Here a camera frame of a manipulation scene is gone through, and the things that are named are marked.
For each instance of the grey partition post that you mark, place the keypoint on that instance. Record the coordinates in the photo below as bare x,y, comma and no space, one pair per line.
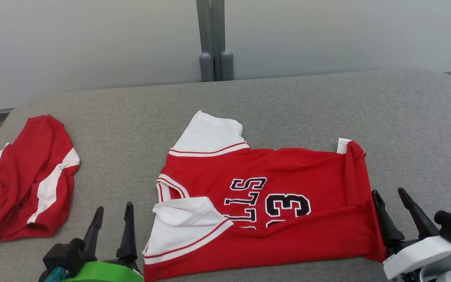
215,39

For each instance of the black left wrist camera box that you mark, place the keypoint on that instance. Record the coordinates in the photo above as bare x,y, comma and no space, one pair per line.
65,254

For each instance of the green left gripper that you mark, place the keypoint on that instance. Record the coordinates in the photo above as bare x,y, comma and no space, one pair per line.
108,272

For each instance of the red white basketball jersey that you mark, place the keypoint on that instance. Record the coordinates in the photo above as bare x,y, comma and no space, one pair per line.
319,172

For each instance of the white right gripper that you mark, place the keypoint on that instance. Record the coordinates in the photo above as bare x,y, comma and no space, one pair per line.
417,254

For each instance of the red white-striped shorts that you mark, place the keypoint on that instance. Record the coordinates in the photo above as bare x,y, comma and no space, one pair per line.
18,184

